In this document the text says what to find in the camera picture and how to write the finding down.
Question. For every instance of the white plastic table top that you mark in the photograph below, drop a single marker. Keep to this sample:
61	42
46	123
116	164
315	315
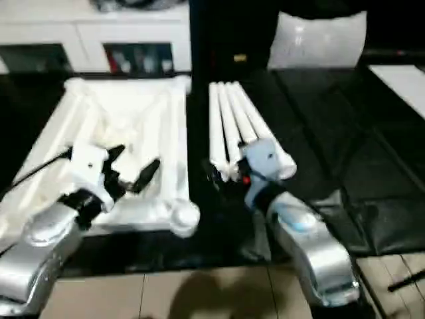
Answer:
99	109

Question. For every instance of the white plastic table leg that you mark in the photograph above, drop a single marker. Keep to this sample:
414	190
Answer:
228	123
254	123
241	123
216	123

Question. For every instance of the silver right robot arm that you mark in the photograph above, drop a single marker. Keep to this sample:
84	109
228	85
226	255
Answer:
315	252

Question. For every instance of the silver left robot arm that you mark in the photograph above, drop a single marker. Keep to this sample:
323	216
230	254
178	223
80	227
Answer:
36	246

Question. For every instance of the red bottle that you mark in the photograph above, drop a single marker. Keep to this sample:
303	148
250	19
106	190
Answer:
116	61

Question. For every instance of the small gold label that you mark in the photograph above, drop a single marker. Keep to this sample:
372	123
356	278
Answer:
239	58

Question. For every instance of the white glass-door cabinet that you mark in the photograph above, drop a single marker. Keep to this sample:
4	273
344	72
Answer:
83	30

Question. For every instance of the white curved plastic panel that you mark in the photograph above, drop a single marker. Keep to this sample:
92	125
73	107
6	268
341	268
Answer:
318	40

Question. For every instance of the white flat board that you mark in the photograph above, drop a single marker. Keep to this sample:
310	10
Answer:
403	86

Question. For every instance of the thin black rod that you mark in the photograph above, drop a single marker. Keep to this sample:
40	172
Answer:
406	281

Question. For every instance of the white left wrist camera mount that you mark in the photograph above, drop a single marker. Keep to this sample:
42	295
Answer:
88	166

